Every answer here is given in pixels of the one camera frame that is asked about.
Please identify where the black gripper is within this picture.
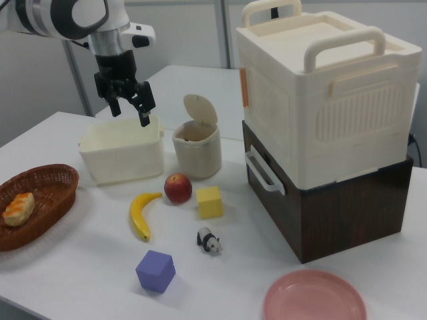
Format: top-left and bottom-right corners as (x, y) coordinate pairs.
(94, 49), (157, 128)

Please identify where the cream trash can lid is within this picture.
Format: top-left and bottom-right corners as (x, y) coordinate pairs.
(183, 94), (218, 127)

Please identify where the cream small trash can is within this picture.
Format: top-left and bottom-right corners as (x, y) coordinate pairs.
(171, 120), (222, 181)

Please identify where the white rectangular plastic bin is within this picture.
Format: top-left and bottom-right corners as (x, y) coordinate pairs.
(78, 115), (166, 187)

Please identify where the red apple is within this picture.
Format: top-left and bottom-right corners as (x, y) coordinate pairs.
(163, 173), (193, 204)

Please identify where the yellow banana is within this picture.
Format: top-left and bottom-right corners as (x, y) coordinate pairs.
(129, 191), (163, 242)

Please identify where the brown wicker basket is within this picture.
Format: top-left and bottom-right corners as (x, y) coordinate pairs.
(0, 163), (81, 253)

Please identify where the yellow foam cube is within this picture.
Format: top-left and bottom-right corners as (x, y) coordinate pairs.
(195, 185), (224, 220)

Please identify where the toy bread with orange glaze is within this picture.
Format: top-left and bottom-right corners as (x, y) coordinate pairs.
(2, 192), (36, 227)

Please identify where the panda toy figure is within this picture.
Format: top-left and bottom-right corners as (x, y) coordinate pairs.
(195, 227), (224, 255)

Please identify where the purple foam cube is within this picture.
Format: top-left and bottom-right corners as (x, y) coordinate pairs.
(135, 249), (177, 294)

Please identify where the dark brown wooden drawer box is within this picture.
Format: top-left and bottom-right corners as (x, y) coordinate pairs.
(242, 119), (414, 265)

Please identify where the pink plastic plate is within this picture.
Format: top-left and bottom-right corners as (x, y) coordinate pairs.
(263, 269), (368, 320)

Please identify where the white drawer handle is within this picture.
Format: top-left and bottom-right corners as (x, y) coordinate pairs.
(244, 148), (287, 196)

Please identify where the cream storage box with handles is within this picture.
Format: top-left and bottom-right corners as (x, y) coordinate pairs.
(236, 0), (422, 187)

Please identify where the black wall cable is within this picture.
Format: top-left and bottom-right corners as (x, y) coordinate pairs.
(407, 132), (422, 159)

